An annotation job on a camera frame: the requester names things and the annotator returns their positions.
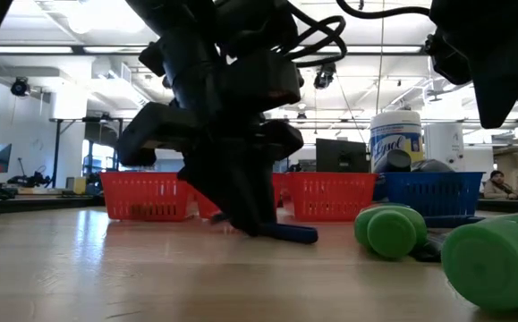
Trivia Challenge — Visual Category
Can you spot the person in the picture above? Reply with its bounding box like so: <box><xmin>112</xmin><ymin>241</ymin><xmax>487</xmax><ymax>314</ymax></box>
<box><xmin>483</xmin><ymin>169</ymin><xmax>518</xmax><ymax>200</ymax></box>

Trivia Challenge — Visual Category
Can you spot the blue plastic slotted basket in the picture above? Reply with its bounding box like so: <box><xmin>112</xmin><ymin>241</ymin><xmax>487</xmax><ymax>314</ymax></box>
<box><xmin>376</xmin><ymin>171</ymin><xmax>486</xmax><ymax>219</ymax></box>

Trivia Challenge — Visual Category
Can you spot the white cylindrical tank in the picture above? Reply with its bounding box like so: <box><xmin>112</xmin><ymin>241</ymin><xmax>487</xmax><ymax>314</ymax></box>
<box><xmin>423</xmin><ymin>123</ymin><xmax>466</xmax><ymax>174</ymax></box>

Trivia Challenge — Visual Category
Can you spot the dark rectangular toiletry packet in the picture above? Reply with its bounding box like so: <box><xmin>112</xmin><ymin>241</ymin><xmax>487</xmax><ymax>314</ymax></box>
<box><xmin>412</xmin><ymin>235</ymin><xmax>448</xmax><ymax>264</ymax></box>

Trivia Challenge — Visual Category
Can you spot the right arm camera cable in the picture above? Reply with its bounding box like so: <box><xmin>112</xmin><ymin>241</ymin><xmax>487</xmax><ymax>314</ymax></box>
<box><xmin>335</xmin><ymin>0</ymin><xmax>433</xmax><ymax>20</ymax></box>

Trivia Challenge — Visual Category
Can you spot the yellow box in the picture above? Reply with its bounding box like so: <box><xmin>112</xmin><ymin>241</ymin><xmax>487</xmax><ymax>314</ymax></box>
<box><xmin>64</xmin><ymin>176</ymin><xmax>88</xmax><ymax>196</ymax></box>

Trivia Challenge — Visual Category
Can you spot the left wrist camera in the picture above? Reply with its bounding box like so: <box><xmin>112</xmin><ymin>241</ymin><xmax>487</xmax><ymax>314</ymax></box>
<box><xmin>217</xmin><ymin>47</ymin><xmax>303</xmax><ymax>114</ymax></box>

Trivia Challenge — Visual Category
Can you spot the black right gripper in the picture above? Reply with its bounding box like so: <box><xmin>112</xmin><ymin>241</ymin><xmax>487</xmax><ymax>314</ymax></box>
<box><xmin>423</xmin><ymin>0</ymin><xmax>518</xmax><ymax>166</ymax></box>

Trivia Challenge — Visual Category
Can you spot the black ceiling spotlight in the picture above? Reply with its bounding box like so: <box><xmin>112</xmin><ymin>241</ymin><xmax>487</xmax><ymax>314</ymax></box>
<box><xmin>10</xmin><ymin>76</ymin><xmax>30</xmax><ymax>97</ymax></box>
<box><xmin>312</xmin><ymin>61</ymin><xmax>338</xmax><ymax>90</ymax></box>

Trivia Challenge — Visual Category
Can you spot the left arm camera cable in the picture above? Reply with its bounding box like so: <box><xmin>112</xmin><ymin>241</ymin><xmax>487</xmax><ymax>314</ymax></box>
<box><xmin>280</xmin><ymin>2</ymin><xmax>347</xmax><ymax>69</ymax></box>

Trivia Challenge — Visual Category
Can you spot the dark blue toothbrush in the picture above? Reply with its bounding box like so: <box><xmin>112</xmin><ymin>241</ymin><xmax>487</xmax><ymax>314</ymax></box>
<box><xmin>208</xmin><ymin>212</ymin><xmax>319</xmax><ymax>245</ymax></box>

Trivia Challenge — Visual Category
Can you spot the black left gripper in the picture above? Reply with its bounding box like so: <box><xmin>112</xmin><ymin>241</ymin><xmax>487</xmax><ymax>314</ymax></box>
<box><xmin>117</xmin><ymin>39</ymin><xmax>304</xmax><ymax>237</ymax></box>

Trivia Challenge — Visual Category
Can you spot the green plastic travel bottle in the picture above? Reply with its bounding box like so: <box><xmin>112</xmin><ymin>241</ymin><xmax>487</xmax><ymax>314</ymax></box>
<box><xmin>440</xmin><ymin>208</ymin><xmax>518</xmax><ymax>312</ymax></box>
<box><xmin>353</xmin><ymin>203</ymin><xmax>429</xmax><ymax>261</ymax></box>

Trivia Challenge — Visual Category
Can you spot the Lysol wipes canister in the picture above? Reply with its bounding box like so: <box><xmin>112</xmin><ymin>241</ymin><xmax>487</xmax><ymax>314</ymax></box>
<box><xmin>369</xmin><ymin>110</ymin><xmax>425</xmax><ymax>174</ymax></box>

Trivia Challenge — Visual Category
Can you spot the black computer monitor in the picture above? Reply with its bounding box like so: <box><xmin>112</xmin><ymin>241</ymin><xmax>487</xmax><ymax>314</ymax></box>
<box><xmin>315</xmin><ymin>138</ymin><xmax>371</xmax><ymax>174</ymax></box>

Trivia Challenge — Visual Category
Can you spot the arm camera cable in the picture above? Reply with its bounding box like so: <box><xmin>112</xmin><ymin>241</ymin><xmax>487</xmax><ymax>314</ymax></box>
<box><xmin>280</xmin><ymin>2</ymin><xmax>347</xmax><ymax>69</ymax></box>
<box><xmin>335</xmin><ymin>0</ymin><xmax>433</xmax><ymax>20</ymax></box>

